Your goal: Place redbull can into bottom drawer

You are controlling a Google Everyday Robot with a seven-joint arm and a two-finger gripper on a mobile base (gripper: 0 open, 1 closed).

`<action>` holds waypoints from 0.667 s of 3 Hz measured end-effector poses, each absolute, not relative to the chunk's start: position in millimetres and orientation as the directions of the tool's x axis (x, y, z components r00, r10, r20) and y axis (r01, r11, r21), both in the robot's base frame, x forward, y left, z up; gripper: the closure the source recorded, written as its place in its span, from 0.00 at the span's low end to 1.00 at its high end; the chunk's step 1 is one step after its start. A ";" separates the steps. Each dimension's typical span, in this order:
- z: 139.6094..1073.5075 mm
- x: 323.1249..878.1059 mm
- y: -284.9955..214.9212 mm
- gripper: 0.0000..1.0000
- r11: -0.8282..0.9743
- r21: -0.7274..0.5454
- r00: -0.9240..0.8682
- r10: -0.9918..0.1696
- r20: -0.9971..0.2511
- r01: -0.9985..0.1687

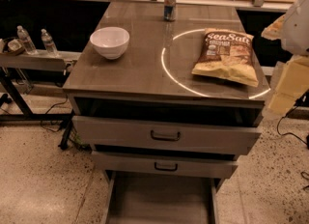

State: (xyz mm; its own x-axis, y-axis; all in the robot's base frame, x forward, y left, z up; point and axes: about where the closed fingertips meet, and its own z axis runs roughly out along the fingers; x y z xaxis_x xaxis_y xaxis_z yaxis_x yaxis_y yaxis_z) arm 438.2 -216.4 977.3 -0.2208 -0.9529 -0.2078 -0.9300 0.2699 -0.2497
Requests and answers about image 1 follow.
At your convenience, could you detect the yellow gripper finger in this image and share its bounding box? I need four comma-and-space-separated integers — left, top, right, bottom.
261, 14, 285, 41

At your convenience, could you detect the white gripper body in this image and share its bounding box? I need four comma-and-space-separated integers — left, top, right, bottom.
267, 55, 309, 116

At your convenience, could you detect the redbull can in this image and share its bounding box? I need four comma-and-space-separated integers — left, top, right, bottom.
164, 0, 177, 21

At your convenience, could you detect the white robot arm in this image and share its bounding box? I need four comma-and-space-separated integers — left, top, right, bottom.
262, 0, 309, 117

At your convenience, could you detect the grey drawer cabinet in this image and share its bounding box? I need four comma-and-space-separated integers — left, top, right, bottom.
62, 1, 272, 181

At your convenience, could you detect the open bottom drawer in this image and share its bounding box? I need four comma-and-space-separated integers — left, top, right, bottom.
101, 172, 219, 224

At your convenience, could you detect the sea salt chips bag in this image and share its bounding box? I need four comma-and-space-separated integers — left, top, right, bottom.
191, 28, 259, 87

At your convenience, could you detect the white bowl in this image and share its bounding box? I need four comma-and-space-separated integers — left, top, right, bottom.
90, 27, 130, 60

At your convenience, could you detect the right plastic water bottle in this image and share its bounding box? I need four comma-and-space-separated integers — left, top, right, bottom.
41, 29, 59, 57

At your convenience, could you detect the plastic water bottle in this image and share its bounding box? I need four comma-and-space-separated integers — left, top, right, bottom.
41, 29, 59, 57
17, 25, 38, 55

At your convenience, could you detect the grey side bench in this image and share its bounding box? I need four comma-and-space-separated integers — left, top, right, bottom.
0, 50, 81, 71

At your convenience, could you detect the left plastic water bottle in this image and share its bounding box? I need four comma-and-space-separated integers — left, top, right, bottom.
17, 25, 38, 55

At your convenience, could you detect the small dark bowl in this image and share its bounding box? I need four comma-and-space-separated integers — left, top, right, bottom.
0, 37, 24, 56

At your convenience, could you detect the black floor cable right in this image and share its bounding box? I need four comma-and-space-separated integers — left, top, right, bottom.
276, 96, 309, 147

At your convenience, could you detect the black floor cable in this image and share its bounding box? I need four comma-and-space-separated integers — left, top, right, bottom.
276, 96, 309, 147
40, 96, 73, 133

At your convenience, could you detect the top drawer with handle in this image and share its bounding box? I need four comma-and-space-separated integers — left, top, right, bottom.
72, 116, 261, 154

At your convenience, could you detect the drawer with handle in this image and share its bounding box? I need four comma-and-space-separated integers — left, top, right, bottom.
72, 116, 261, 154
92, 152, 238, 179

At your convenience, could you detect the middle drawer with handle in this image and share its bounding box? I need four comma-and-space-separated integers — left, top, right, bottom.
92, 152, 238, 179

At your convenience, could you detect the black floor cable left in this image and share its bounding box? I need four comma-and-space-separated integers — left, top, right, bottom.
40, 96, 73, 133

